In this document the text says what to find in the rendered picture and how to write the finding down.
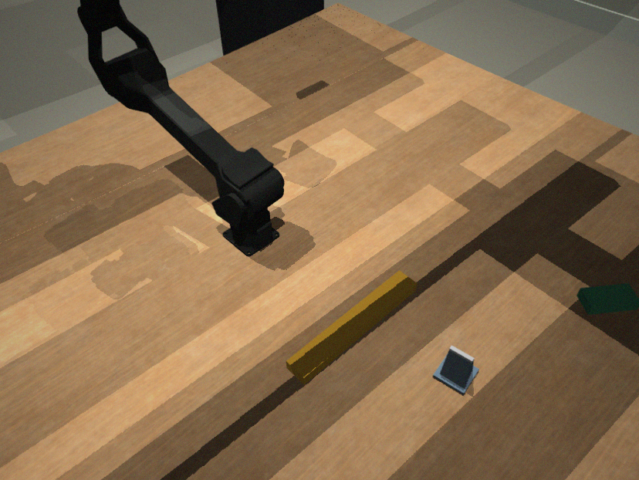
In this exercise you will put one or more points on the green rectangular block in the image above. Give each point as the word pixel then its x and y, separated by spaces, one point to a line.
pixel 608 299

